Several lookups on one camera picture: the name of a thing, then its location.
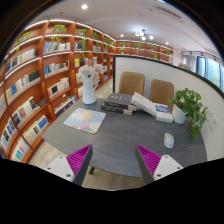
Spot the dark grey book bottom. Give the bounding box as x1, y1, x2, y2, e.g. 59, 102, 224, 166
101, 104, 132, 115

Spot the white computer mouse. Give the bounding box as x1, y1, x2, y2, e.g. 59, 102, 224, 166
164, 133, 174, 149

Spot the green plant in white pot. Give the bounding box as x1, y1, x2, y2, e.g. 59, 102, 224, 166
168, 88, 207, 141

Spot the white vase with flowers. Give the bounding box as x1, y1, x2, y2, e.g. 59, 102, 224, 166
78, 59, 104, 104

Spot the ceiling lamp cluster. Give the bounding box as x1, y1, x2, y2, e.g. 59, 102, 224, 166
135, 29, 154, 41

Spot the colourful mouse pad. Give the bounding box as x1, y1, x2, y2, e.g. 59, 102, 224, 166
64, 108, 106, 134

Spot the white blue flat book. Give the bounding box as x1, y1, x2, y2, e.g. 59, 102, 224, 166
155, 103, 173, 123

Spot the tan chair right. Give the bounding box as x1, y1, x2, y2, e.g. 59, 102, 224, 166
149, 79, 174, 110

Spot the orange wooden bookshelf wall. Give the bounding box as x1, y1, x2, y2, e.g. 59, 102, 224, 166
0, 19, 117, 163

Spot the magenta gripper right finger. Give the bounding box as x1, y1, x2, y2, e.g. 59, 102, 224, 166
135, 145, 182, 184

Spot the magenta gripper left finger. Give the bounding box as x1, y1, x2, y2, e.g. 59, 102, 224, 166
44, 145, 93, 186

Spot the tan chair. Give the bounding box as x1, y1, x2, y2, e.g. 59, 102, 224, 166
149, 79, 174, 110
118, 72, 145, 95

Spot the white leaning book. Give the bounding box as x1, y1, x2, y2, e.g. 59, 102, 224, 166
131, 92, 157, 116

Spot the tan chair left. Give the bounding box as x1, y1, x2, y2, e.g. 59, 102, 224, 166
118, 72, 145, 95

